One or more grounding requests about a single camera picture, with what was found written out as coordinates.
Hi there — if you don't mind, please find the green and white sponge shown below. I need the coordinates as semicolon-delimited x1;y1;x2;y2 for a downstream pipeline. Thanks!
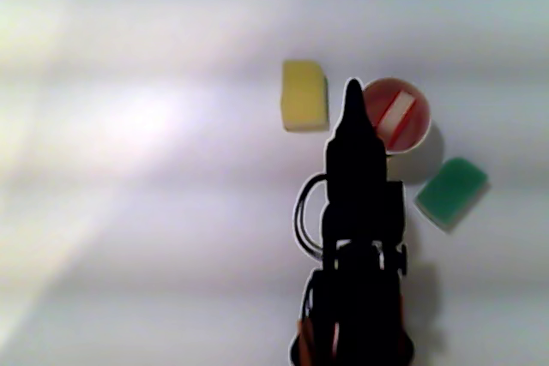
413;157;490;231

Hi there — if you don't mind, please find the black looped motor cable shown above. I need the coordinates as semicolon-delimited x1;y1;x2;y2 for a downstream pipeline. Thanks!
293;173;329;261

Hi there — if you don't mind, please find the yellow and white sponge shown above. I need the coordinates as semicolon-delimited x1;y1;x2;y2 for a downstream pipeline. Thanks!
280;59;331;133

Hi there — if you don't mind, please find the red and white sponge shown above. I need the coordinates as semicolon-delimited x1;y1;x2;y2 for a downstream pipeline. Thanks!
375;90;419;145

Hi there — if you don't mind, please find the white cup with green tape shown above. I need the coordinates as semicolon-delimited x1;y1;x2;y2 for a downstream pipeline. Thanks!
361;77;432;156

